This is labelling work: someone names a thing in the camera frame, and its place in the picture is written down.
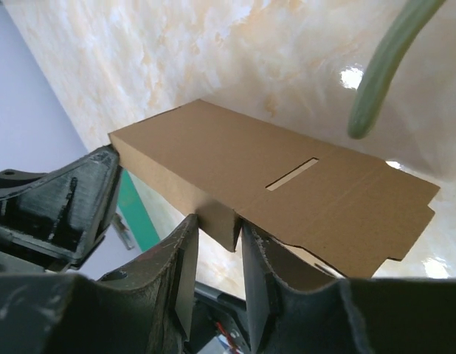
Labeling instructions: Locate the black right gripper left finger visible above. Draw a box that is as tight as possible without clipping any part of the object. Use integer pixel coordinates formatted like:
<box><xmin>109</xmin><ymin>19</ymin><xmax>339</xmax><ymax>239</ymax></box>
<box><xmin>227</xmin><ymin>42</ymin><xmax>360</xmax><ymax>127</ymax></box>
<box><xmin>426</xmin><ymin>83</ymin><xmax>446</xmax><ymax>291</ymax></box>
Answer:
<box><xmin>0</xmin><ymin>214</ymin><xmax>198</xmax><ymax>353</ymax></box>

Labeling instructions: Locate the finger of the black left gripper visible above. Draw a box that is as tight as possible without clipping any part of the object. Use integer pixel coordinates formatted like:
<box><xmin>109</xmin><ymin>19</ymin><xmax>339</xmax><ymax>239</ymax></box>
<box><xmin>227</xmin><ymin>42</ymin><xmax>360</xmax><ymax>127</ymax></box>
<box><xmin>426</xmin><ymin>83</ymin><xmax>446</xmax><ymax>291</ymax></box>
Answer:
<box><xmin>21</xmin><ymin>146</ymin><xmax>119</xmax><ymax>264</ymax></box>

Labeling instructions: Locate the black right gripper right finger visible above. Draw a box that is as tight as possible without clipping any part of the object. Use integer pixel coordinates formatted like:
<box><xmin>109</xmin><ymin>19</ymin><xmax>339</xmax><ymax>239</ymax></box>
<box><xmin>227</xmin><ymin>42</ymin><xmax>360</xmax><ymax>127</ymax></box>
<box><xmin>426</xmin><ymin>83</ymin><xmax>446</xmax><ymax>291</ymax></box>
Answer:
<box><xmin>242</xmin><ymin>223</ymin><xmax>456</xmax><ymax>353</ymax></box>

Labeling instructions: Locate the green pear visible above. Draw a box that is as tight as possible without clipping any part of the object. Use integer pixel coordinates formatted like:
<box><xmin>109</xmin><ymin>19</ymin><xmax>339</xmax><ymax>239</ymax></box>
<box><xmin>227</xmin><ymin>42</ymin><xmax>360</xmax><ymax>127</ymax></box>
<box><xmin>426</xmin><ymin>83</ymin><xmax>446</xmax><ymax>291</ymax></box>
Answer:
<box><xmin>348</xmin><ymin>0</ymin><xmax>445</xmax><ymax>139</ymax></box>

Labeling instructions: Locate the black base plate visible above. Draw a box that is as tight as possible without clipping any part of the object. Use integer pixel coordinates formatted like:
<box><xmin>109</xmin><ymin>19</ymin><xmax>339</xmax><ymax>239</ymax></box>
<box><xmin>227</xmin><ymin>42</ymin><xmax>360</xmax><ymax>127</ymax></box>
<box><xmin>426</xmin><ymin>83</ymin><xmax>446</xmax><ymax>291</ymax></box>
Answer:
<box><xmin>184</xmin><ymin>282</ymin><xmax>252</xmax><ymax>353</ymax></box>

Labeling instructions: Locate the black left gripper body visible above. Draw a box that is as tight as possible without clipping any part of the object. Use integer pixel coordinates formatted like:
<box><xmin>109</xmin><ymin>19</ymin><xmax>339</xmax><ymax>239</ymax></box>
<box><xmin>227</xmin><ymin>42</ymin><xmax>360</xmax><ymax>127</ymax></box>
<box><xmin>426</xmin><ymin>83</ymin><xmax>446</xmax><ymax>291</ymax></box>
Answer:
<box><xmin>0</xmin><ymin>168</ymin><xmax>84</xmax><ymax>268</ymax></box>

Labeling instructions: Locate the brown cardboard box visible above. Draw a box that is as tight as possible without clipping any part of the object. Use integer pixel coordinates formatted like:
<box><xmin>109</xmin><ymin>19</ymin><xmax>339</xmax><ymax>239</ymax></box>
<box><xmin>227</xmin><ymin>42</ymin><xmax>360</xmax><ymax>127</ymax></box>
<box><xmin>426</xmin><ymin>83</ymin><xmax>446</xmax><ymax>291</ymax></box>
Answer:
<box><xmin>109</xmin><ymin>100</ymin><xmax>439</xmax><ymax>277</ymax></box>

